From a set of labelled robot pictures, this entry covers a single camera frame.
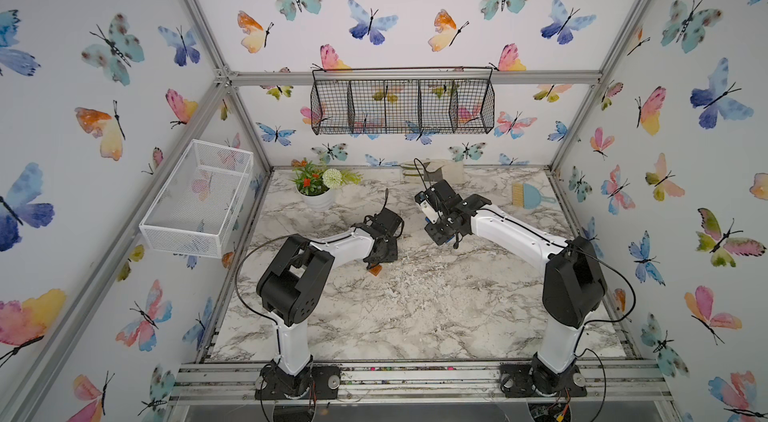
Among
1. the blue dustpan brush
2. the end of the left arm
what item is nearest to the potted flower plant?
the end of the left arm

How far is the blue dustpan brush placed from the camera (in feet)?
3.68

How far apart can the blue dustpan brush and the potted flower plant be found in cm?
60

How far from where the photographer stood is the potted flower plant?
38.6 inches

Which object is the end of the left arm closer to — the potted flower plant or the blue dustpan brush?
the potted flower plant
